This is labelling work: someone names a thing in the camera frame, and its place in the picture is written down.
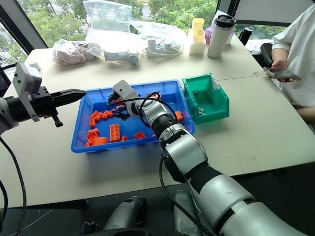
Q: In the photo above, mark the blue plastic bin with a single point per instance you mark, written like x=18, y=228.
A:
x=137, y=123

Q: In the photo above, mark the small grey battery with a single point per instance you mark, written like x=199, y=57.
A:
x=201, y=109
x=119, y=107

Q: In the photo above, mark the person's bare hand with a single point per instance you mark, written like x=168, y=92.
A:
x=279, y=65

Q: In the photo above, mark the black office chair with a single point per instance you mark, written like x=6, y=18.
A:
x=265, y=52

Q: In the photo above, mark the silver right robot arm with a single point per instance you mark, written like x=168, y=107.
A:
x=211, y=194

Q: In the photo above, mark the green plastic bin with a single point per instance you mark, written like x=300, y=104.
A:
x=209, y=105

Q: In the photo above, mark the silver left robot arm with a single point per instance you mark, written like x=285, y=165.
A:
x=5, y=114

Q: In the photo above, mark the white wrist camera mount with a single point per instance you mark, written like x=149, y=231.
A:
x=24, y=81
x=124, y=89

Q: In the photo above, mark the black bottle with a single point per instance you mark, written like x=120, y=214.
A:
x=246, y=34

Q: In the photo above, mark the small black block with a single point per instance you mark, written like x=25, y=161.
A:
x=89, y=227

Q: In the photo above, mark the smartphone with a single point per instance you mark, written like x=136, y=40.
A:
x=283, y=73

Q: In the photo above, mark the white tumbler with black lid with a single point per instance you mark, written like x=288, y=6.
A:
x=219, y=37

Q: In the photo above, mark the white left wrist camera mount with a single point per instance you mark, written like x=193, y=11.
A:
x=24, y=81

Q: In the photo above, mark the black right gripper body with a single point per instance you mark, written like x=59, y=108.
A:
x=123, y=104

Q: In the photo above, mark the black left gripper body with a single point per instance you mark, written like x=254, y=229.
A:
x=43, y=103

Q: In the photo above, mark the purple plastic object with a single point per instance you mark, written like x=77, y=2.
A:
x=208, y=34

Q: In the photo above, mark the round orange toy disc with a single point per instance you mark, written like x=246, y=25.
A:
x=101, y=141

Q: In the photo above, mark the large clear plastic bag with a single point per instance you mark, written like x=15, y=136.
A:
x=115, y=22

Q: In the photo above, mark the bagged white grey cylinder device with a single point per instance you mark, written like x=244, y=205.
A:
x=121, y=56

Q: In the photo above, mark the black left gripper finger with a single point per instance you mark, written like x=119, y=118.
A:
x=70, y=94
x=65, y=102

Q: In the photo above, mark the person in white shirt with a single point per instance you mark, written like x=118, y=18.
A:
x=300, y=61

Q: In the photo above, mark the clear plastic strip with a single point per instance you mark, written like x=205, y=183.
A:
x=259, y=73

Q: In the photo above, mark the large orange toy brick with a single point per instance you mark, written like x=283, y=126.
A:
x=114, y=132

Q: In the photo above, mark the silver dark rounded robot leg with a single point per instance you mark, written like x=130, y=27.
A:
x=125, y=214
x=185, y=214

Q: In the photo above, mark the small orange toy brick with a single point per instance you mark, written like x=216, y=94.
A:
x=124, y=138

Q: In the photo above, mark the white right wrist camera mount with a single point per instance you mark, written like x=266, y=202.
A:
x=124, y=89

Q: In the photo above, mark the yellow plastic cup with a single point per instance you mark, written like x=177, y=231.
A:
x=198, y=28

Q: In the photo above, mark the clear bag with pink cloth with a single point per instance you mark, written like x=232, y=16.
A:
x=73, y=52

